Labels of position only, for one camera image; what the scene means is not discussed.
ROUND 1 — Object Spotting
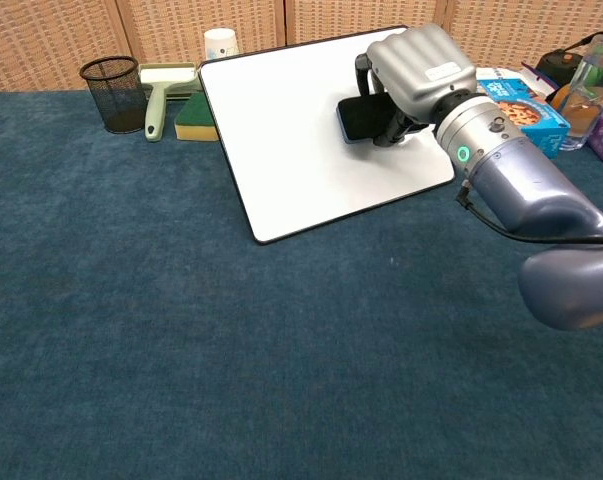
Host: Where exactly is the clear water bottle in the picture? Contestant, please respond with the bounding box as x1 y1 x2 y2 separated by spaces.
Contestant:
559 13 603 152

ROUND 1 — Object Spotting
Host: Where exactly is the blue cookie box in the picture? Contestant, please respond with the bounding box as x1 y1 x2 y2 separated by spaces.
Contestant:
475 78 572 161

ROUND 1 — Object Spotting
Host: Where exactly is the green yellow sponge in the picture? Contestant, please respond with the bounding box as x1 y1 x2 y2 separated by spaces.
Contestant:
173 90 221 143

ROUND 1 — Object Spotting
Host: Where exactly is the white paper cup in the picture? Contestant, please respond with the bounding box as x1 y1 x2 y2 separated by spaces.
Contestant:
202 28 241 63

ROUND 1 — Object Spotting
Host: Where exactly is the woven bamboo folding screen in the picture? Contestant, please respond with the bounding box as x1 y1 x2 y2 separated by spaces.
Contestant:
0 0 603 94

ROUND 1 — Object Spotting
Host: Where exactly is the white board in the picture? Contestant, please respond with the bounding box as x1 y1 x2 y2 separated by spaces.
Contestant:
196 24 457 246

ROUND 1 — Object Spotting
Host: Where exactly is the blue table mat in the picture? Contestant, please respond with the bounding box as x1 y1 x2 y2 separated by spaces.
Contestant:
0 89 603 480

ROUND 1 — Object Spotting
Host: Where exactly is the pale green lint roller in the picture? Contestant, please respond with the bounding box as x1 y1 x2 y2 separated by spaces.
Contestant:
138 61 203 144

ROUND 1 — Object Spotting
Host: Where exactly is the right robot hand silver shell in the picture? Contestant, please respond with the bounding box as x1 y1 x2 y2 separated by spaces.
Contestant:
354 23 479 148

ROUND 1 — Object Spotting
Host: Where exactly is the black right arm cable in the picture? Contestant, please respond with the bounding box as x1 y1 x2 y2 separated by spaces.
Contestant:
455 180 603 247

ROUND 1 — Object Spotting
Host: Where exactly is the black smartphone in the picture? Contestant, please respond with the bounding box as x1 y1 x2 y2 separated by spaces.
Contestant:
336 93 398 146

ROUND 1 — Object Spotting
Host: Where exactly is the black mesh pen holder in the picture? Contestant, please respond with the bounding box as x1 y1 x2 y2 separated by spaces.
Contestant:
78 55 148 135

